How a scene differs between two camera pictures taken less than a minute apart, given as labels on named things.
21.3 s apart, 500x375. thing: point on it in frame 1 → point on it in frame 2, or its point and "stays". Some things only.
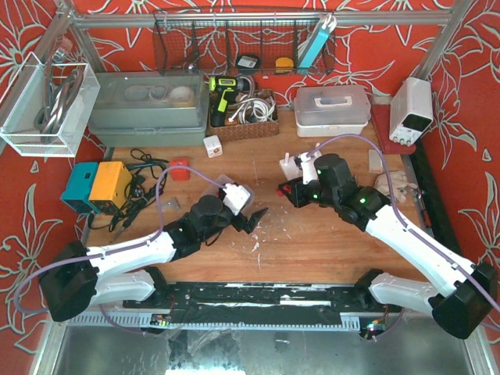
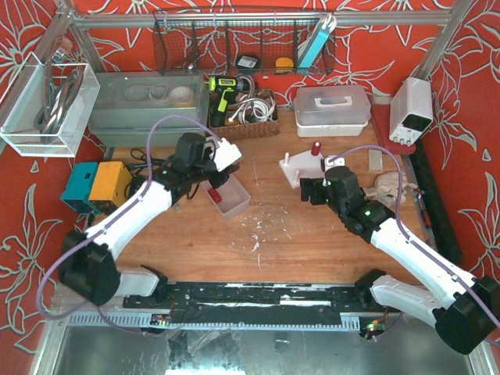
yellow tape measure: x=283 y=66 stays
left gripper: x=241 y=221 → x=218 y=176
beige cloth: x=400 y=184 stays
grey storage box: x=151 y=108 stays
